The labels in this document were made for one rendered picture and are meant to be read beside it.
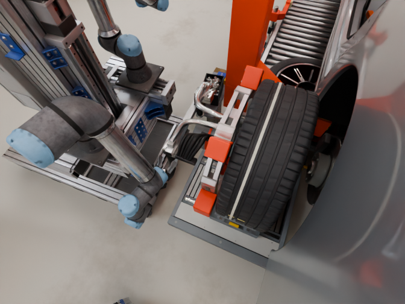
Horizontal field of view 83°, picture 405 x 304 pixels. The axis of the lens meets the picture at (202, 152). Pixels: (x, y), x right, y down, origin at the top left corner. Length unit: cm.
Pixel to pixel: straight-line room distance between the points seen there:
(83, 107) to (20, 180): 187
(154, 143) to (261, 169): 126
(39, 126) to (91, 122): 12
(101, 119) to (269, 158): 53
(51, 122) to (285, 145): 68
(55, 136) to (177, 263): 136
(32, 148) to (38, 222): 162
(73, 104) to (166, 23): 277
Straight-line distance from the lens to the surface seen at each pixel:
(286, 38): 278
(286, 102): 88
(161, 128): 198
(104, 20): 139
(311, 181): 112
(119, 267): 193
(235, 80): 146
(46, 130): 70
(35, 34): 116
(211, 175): 91
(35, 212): 233
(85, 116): 71
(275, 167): 79
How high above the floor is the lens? 182
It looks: 62 degrees down
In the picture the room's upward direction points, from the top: 3 degrees counter-clockwise
